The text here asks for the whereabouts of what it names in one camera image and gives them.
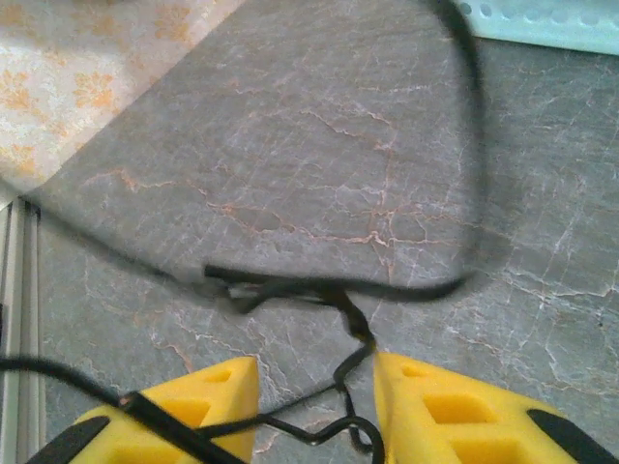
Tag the blue plastic basket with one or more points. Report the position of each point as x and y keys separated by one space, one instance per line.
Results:
x=546 y=21

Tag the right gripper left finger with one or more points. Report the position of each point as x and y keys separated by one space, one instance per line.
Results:
x=227 y=391

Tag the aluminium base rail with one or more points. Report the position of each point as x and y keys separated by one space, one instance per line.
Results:
x=19 y=299

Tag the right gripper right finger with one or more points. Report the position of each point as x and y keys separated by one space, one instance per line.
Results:
x=464 y=425

